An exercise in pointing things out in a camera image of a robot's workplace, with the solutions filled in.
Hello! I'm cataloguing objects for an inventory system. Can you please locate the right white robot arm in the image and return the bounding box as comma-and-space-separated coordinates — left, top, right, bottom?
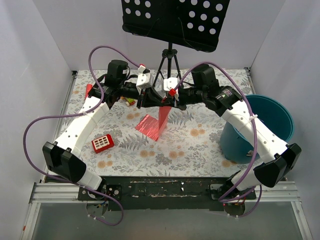
162, 62, 302, 199

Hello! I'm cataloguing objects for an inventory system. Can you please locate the purple cable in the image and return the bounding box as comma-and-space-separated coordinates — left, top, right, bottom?
172, 61, 263, 219
23, 45, 147, 226

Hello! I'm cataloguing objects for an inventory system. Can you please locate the red trash bag roll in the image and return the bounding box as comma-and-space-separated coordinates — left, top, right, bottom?
85, 83, 93, 98

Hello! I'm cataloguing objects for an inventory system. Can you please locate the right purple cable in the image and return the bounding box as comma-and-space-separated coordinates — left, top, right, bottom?
172, 61, 263, 219

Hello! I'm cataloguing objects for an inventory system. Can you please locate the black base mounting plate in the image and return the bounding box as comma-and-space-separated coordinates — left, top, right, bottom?
77, 176, 257, 212

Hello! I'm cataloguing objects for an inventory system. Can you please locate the teal plastic trash bin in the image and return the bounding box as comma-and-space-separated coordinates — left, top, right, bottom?
219, 94, 294, 164

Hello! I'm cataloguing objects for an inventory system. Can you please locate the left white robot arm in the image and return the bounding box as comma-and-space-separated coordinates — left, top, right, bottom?
42, 60, 155, 200

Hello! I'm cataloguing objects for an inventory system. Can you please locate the black perforated music stand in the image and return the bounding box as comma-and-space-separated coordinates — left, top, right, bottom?
121, 0, 230, 72

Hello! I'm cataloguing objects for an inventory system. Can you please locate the aluminium frame rail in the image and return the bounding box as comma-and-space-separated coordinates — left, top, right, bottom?
29, 181, 301, 203

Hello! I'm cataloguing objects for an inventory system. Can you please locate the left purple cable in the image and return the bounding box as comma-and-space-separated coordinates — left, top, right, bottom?
23, 45, 147, 226

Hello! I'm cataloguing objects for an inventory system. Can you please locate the floral patterned table mat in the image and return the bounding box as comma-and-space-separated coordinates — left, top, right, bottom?
47, 68, 278, 179

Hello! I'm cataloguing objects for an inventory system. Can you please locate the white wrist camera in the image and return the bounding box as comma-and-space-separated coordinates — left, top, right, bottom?
136, 64, 153, 93
162, 77, 179, 99

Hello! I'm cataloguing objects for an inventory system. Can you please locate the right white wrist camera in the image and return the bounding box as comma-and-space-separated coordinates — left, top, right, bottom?
162, 77, 179, 99

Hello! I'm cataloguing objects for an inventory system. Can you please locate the red plastic trash bag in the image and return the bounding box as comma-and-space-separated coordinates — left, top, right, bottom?
135, 106, 172, 141

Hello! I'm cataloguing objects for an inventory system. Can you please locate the red white grid box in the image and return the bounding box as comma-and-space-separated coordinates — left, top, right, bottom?
91, 134, 115, 154

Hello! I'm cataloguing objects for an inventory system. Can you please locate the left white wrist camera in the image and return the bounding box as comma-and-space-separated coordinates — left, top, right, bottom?
136, 64, 153, 93

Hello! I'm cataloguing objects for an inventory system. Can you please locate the colourful toy brick car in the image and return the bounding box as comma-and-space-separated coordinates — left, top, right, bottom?
121, 96, 136, 107

